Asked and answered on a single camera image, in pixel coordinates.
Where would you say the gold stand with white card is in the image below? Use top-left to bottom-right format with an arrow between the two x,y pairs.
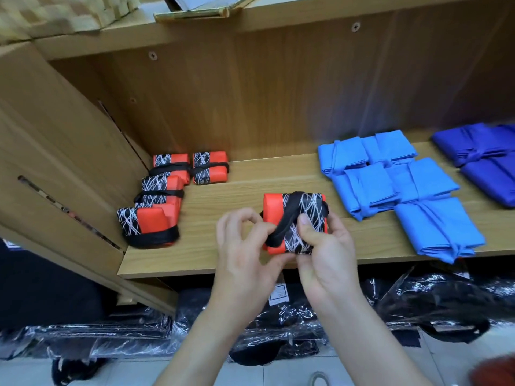
154,0 -> 262,23

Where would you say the person's left hand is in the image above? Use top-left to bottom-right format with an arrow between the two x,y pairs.
211,207 -> 297,330

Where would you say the beige woven basket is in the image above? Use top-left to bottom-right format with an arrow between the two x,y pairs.
0,0 -> 142,43

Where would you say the red bag with black lettering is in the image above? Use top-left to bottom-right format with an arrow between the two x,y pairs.
262,191 -> 331,256
116,202 -> 183,251
134,172 -> 188,207
192,151 -> 231,187

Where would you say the black plastic-wrapped bag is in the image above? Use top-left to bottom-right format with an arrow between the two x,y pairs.
0,305 -> 180,384
358,269 -> 515,345

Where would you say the wooden shelf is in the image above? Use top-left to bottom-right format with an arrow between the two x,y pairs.
0,0 -> 515,318

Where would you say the person's right hand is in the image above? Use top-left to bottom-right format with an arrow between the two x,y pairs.
296,211 -> 362,315

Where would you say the person's right forearm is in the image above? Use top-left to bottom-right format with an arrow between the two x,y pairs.
310,285 -> 436,386

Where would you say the red shopping basket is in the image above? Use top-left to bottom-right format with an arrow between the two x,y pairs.
469,352 -> 515,386

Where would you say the white paper tag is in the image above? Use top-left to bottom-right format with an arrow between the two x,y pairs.
268,283 -> 291,308

